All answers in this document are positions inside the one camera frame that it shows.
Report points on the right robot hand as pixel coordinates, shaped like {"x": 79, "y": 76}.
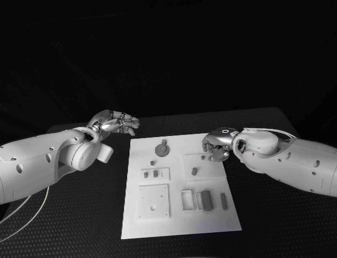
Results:
{"x": 219, "y": 141}

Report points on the white task board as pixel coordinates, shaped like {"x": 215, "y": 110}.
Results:
{"x": 179, "y": 185}

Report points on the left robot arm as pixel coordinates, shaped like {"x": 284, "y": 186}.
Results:
{"x": 25, "y": 161}

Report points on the grey oval peg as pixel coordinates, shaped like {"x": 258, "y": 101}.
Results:
{"x": 193, "y": 171}

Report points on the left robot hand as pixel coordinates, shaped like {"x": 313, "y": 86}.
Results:
{"x": 118, "y": 121}

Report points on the grey gear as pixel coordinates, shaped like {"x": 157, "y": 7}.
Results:
{"x": 161, "y": 149}

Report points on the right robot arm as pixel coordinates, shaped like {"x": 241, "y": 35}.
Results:
{"x": 301, "y": 161}

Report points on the thin grey long cylinder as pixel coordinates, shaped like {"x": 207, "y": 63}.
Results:
{"x": 223, "y": 201}

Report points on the large grey block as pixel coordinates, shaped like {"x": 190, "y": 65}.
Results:
{"x": 206, "y": 200}

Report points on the grey tall plug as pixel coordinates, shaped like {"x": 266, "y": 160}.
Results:
{"x": 154, "y": 173}

